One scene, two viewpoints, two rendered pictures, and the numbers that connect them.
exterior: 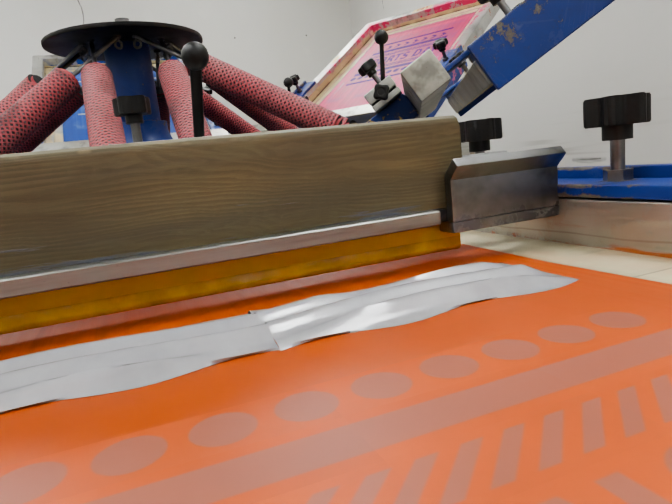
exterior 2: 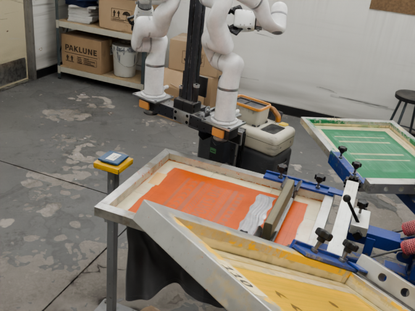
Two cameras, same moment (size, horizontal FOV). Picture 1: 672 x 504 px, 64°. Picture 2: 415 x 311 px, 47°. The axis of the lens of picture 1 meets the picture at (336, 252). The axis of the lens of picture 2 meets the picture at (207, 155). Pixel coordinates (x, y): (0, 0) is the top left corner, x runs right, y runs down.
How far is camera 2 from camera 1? 1.94 m
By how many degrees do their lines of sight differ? 119
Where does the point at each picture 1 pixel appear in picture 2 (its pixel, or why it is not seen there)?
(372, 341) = (239, 218)
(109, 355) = (258, 205)
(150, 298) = not seen: hidden behind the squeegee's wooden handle
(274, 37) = not seen: outside the picture
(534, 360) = (221, 218)
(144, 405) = (245, 205)
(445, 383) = (225, 213)
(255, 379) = (241, 210)
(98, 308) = not seen: hidden behind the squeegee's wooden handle
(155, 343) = (257, 208)
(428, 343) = (233, 219)
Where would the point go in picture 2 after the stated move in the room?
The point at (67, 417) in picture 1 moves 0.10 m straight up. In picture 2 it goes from (249, 202) to (252, 181)
